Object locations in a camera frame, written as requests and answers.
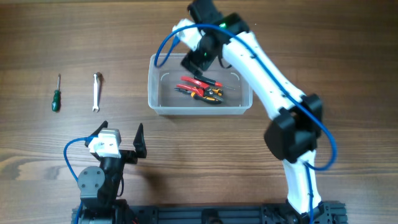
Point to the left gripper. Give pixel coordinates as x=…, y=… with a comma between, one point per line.
x=131, y=156

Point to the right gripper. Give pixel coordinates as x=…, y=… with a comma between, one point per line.
x=204, y=62

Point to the black red screwdriver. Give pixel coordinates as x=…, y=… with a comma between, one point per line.
x=212, y=82

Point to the red handled cutting pliers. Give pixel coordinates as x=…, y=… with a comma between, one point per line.
x=201, y=88

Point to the small silver wrench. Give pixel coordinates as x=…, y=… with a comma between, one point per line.
x=96, y=91

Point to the orange black long-nose pliers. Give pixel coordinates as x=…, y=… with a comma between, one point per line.
x=206, y=99

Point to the green handled screwdriver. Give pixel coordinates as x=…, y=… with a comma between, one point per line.
x=57, y=96

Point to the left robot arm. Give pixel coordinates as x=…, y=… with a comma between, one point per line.
x=101, y=186

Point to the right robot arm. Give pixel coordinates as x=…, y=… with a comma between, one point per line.
x=296, y=119

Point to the clear plastic container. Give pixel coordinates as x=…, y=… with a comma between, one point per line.
x=165, y=100

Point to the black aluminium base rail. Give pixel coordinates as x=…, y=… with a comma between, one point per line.
x=325, y=212

